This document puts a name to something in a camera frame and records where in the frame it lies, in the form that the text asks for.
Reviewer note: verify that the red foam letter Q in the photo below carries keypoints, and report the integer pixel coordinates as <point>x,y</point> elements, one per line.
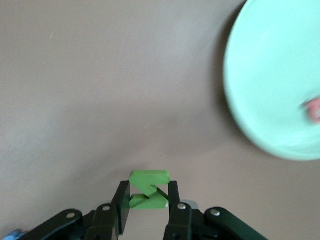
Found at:
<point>313,107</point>

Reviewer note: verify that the green foam letter Z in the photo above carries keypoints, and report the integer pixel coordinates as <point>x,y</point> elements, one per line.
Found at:
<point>147,178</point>

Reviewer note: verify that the green plate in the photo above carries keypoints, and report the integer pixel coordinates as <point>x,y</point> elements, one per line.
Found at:
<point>275,75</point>

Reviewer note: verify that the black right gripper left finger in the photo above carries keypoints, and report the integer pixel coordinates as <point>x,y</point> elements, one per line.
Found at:
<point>105,220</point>

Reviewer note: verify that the blue foam letter O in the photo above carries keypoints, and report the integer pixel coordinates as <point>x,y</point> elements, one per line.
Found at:
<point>12,235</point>

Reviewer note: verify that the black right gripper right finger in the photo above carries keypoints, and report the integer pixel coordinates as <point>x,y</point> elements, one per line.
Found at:
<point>182,220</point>

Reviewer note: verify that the brown table mat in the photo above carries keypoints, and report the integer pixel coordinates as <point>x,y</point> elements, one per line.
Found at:
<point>75,75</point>

